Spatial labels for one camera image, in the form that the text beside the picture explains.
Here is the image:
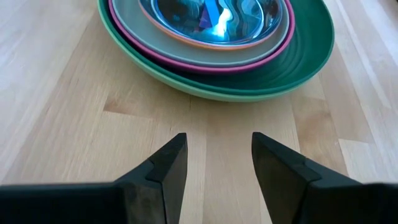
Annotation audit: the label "pink plastic plate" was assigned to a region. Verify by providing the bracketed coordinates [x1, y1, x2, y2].
[108, 0, 296, 75]

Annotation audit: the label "grey-blue plastic plate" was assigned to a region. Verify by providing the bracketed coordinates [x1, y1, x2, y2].
[111, 0, 291, 68]

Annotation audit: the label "dark green plastic plate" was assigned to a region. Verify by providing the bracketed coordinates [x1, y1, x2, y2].
[104, 0, 336, 96]

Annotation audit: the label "transparent orange small plate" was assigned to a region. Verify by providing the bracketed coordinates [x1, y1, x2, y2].
[137, 0, 285, 52]

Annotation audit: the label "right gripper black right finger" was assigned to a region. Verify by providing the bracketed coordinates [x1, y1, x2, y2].
[251, 131, 398, 224]

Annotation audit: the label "transparent blue small plate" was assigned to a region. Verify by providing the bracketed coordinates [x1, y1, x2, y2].
[139, 0, 282, 46]

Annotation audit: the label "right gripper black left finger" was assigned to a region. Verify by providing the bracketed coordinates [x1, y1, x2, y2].
[0, 132, 189, 224]

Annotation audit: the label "green plastic bowl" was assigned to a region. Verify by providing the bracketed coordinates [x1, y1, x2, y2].
[97, 0, 331, 103]

